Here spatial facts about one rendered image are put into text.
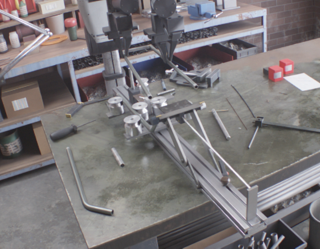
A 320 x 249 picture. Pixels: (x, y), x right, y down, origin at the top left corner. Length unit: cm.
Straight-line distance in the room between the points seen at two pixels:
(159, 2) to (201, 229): 114
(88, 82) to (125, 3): 208
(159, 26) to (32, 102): 171
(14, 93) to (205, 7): 144
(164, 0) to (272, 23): 337
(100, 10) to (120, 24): 76
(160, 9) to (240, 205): 50
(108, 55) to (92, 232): 116
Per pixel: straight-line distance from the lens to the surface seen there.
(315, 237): 193
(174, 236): 174
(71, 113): 143
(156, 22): 98
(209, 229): 177
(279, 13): 428
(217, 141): 114
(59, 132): 129
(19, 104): 258
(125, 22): 102
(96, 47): 182
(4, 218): 251
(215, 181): 94
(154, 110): 122
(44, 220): 237
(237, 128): 121
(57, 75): 318
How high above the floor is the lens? 149
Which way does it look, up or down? 28 degrees down
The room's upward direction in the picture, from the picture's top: 8 degrees counter-clockwise
